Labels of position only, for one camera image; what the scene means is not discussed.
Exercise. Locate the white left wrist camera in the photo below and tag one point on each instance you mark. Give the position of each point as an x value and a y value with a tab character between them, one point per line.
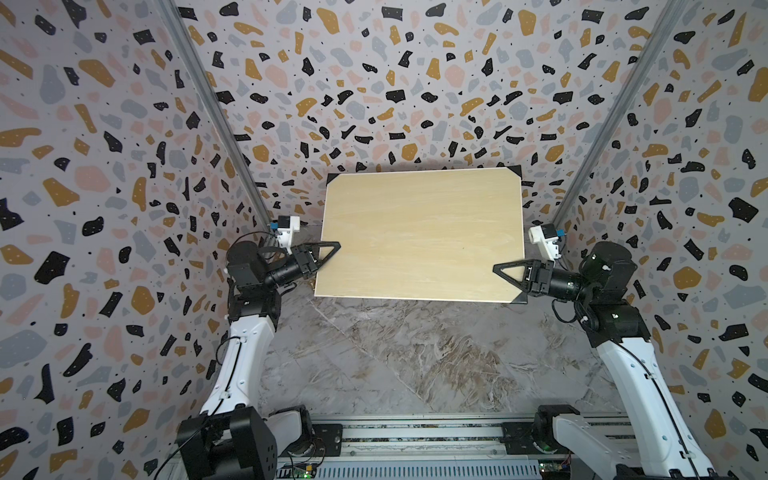
284	229

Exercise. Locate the left aluminium corner post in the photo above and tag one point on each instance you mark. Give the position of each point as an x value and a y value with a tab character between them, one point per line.
178	34

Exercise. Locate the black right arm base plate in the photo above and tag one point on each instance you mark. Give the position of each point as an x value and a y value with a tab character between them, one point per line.
522	435

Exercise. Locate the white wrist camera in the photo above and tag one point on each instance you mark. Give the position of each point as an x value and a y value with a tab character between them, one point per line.
548	239
284	229

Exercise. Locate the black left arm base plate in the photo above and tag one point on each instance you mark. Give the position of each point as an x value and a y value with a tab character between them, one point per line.
321	440

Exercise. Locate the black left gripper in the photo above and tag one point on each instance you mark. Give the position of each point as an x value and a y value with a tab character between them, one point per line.
309	263

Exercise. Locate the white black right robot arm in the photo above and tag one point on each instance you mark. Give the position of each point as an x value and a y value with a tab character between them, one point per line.
666	448

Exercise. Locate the light wooden canvas board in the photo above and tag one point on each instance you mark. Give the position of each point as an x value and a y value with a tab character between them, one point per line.
423	235

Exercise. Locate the green circuit board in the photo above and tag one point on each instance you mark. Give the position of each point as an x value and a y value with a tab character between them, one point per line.
298	472

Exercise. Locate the aluminium corner post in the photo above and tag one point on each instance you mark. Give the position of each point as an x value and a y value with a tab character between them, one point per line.
662	30
178	34

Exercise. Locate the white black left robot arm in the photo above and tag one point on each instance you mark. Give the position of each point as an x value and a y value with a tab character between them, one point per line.
230	439

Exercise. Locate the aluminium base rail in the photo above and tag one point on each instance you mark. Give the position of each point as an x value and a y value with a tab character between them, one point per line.
447	446

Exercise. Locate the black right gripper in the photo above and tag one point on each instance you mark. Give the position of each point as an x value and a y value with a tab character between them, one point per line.
537	278

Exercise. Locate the right aluminium corner post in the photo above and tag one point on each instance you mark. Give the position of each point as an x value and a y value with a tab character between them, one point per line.
662	30

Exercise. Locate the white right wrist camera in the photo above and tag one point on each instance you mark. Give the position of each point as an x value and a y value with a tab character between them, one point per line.
548	239

